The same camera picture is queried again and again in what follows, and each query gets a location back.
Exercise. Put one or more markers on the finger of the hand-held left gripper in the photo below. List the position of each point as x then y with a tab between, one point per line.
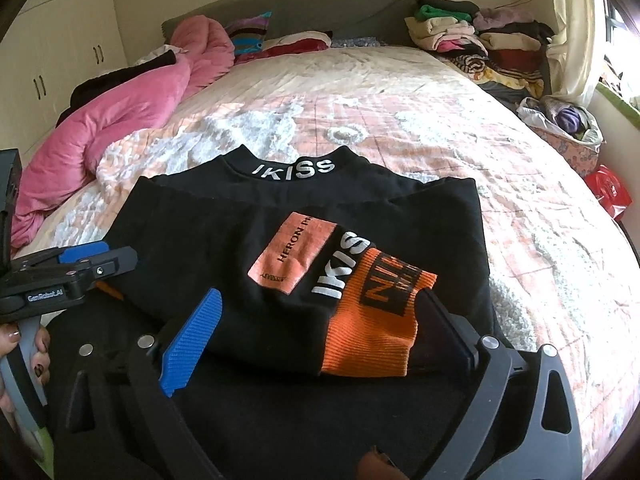
112	262
82	251

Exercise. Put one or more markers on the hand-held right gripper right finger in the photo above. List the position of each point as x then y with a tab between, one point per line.
457	335

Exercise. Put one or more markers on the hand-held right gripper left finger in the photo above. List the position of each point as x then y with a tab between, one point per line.
192	345

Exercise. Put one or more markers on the black sweater with orange cuffs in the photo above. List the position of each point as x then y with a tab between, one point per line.
200	235

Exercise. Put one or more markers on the white plastic bag of clothes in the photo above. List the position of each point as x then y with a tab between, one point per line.
560	115

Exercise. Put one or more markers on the pile of folded clothes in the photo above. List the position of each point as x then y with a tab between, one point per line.
480	45

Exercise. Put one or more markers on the person's left hand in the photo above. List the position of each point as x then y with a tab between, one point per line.
39	360

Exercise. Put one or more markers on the pink quilt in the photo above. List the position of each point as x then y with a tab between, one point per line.
125	120

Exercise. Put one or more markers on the black garment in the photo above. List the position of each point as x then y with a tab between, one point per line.
110	77

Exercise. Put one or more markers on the red plastic bag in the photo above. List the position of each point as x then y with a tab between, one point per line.
607	192

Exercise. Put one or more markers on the floral storage box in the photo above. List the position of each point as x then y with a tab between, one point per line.
570	152

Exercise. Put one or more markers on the cream wardrobe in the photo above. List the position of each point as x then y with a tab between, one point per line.
55	35

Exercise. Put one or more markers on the striped colourful pillow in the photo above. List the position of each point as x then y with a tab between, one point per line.
247	32

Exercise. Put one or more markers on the green windowsill cloth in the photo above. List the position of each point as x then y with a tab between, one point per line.
620	105

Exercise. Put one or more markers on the red and cream pillow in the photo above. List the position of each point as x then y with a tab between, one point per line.
295	42

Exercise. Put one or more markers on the grey patterned pillow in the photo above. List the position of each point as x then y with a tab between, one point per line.
357	41

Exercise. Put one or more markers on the grey-green headboard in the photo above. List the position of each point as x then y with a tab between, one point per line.
300	10

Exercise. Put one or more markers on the cream curtain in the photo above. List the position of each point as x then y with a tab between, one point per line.
575	35

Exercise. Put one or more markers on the window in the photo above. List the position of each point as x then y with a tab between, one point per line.
620	35

